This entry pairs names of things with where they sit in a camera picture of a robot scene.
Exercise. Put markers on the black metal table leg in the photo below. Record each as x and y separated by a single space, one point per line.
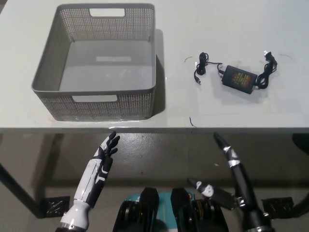
21 191

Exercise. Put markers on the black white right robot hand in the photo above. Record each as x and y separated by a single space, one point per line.
241 178

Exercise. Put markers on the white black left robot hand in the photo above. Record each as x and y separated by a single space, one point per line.
96 166

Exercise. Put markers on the grey perforated plastic basket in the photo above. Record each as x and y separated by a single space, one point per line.
106 65

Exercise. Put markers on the black floor tape patch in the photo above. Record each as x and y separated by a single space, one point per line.
277 206
54 205

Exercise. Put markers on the black rounded object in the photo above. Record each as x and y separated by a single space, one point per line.
301 141

